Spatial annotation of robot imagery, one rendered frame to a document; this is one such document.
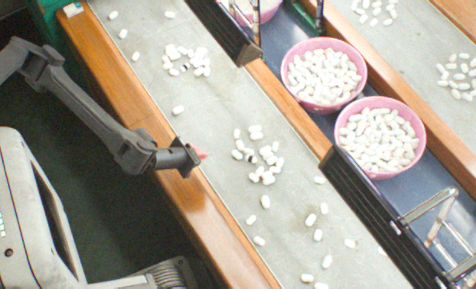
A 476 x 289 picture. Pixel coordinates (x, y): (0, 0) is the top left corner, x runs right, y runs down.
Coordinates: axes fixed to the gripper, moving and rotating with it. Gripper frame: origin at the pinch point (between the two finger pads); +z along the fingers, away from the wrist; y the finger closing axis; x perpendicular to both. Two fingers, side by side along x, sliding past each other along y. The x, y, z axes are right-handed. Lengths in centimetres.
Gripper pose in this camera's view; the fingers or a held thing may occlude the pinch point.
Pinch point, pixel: (204, 155)
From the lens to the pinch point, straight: 181.1
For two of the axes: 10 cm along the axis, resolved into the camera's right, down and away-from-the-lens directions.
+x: -5.0, 7.0, 5.1
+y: -5.3, -7.1, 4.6
